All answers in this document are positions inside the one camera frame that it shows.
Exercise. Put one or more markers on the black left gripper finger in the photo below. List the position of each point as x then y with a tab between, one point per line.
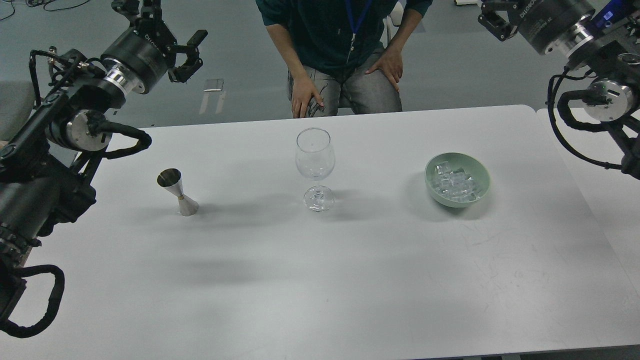
193	62
143	16

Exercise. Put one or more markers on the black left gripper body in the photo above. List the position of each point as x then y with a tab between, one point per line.
145	53

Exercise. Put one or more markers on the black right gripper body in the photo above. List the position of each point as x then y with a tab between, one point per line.
553	25

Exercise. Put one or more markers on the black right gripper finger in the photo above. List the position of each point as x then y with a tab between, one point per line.
489	18

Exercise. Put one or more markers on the steel cocktail jigger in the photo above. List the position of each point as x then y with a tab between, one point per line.
171	180

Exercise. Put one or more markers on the clear ice cubes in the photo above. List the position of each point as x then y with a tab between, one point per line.
455	185

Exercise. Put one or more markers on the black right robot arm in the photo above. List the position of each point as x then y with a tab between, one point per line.
598	89

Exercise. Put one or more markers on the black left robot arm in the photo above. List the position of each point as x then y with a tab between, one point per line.
48	165

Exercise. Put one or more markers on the clear wine glass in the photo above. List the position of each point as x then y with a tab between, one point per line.
315	160

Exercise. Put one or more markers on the person left hand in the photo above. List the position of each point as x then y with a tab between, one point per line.
391	64

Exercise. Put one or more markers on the person right hand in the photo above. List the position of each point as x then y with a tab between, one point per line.
305	97

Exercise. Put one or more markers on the silver floor plate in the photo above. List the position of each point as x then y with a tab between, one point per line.
213	85

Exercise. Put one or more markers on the person in dark shirt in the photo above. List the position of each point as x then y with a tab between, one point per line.
334	42

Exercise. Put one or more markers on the green bowl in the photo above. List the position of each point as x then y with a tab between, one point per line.
469	164

